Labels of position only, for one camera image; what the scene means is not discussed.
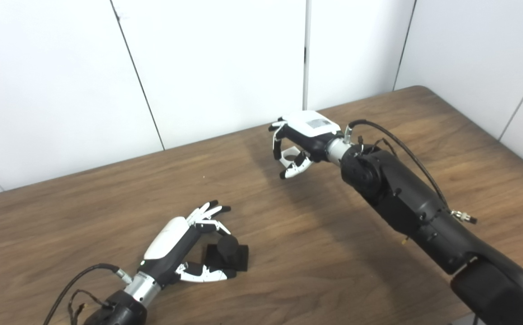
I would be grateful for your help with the white square piece with hole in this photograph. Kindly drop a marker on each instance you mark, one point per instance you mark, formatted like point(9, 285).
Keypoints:
point(287, 151)

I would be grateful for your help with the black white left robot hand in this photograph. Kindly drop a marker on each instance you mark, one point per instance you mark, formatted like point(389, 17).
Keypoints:
point(166, 239)

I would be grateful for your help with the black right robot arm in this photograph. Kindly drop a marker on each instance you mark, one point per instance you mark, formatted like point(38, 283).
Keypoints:
point(401, 194)

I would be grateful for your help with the black peg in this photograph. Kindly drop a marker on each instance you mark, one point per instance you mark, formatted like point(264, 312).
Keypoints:
point(239, 259)

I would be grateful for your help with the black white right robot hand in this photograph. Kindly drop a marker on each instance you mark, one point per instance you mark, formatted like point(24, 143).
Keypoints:
point(311, 131)

